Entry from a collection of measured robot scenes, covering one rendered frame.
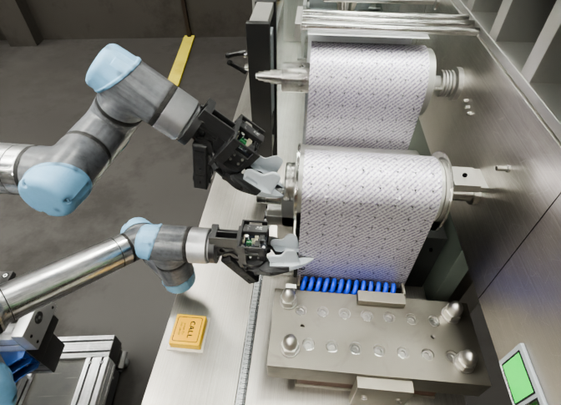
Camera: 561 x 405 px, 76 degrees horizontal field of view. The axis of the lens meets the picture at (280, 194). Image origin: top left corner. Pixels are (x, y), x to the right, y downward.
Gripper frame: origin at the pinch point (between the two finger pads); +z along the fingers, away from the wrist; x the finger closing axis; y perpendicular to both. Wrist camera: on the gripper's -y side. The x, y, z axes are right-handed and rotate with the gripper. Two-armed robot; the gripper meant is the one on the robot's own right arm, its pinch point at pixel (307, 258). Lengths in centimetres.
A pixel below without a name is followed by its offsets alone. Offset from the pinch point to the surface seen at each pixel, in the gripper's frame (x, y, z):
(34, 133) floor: 179, -109, -222
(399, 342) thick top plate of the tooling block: -13.6, -6.0, 18.4
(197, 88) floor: 263, -109, -109
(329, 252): -0.3, 3.0, 4.3
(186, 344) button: -13.4, -16.6, -25.3
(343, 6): 75, 26, 7
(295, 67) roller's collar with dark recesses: 29.9, 27.4, -5.1
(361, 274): -0.3, -3.9, 11.7
